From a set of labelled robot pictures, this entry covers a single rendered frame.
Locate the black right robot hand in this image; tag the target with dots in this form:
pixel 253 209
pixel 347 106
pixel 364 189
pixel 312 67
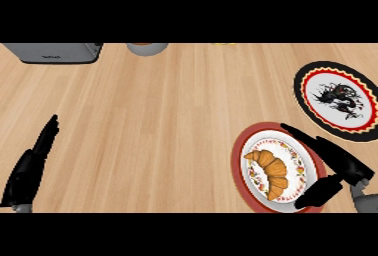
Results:
pixel 340 156

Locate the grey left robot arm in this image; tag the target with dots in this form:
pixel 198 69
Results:
pixel 23 208

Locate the grey round cup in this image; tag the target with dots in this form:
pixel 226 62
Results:
pixel 147 48

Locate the golden brown croissant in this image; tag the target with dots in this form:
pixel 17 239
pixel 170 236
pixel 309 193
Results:
pixel 272 173

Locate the black rimmed dragon plate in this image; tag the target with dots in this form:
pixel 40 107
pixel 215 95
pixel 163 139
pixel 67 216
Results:
pixel 340 98

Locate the grey toaster appliance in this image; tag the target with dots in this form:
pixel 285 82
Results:
pixel 57 52

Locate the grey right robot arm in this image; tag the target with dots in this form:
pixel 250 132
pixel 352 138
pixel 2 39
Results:
pixel 365 198

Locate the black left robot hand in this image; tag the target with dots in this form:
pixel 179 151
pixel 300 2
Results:
pixel 27 173

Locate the red rimmed white plate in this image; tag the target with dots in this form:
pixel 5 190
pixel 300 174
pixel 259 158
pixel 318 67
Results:
pixel 256 181

